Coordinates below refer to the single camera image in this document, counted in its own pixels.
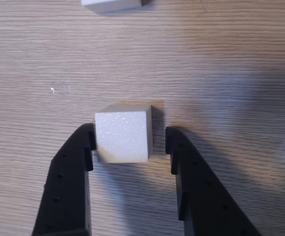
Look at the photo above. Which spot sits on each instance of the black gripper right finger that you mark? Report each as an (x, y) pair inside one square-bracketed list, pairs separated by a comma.
[(206, 191)]

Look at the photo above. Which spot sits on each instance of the white foam cube block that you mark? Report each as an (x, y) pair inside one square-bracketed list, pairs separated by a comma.
[(110, 3), (122, 135)]

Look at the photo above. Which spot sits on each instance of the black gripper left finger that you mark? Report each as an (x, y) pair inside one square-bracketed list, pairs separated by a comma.
[(66, 184)]

